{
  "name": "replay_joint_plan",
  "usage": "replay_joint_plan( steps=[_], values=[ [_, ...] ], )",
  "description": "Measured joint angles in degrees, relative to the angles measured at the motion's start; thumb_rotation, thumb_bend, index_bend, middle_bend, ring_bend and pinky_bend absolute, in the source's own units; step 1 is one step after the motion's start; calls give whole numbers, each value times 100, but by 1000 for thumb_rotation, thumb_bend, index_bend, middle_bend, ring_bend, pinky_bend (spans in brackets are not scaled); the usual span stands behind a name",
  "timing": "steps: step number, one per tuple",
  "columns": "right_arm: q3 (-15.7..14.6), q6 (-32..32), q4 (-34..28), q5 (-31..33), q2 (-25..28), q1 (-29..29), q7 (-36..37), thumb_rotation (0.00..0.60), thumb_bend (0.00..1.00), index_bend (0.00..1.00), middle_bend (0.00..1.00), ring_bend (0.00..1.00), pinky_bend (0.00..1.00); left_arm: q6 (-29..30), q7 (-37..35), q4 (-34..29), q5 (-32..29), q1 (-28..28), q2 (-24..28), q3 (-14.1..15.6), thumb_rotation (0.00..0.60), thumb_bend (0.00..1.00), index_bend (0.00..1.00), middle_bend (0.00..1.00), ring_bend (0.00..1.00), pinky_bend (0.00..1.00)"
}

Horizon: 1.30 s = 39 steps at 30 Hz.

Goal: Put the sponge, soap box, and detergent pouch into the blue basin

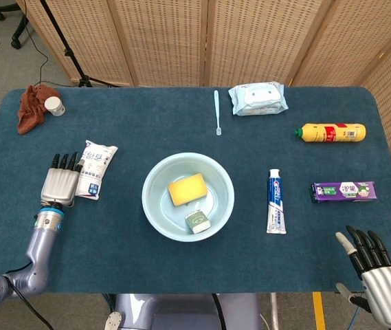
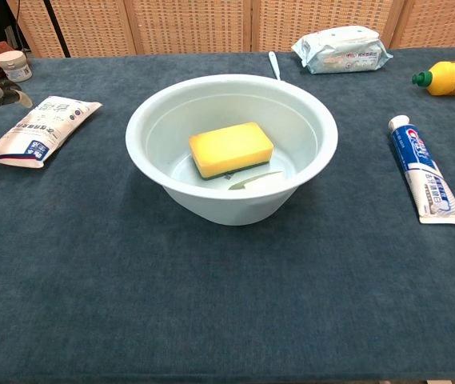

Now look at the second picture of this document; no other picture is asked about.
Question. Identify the white refill pouch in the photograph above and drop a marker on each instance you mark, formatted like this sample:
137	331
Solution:
51	120

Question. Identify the green yellow sponge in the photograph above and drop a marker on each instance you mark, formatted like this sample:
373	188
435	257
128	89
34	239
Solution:
231	147

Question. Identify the small green tissue pack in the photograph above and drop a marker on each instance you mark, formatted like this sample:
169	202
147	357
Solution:
251	182

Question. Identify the small white jar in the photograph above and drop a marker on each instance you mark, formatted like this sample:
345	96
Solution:
14	66

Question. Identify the black tripod stand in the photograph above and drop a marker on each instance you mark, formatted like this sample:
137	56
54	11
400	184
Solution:
57	30

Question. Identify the wicker folding screen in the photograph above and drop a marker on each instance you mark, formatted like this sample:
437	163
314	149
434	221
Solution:
191	24

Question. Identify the light blue plastic basin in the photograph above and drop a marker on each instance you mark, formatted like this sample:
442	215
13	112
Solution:
231	204

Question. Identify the light blue toothbrush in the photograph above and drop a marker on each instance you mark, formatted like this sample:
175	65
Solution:
275	66

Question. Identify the blue table cloth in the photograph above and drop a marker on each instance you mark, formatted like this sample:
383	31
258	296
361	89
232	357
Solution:
211	300

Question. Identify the wet wipes pack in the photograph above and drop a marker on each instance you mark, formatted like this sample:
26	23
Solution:
343	52

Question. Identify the blue white toothpaste tube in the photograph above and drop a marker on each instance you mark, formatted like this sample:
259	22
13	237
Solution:
427	172

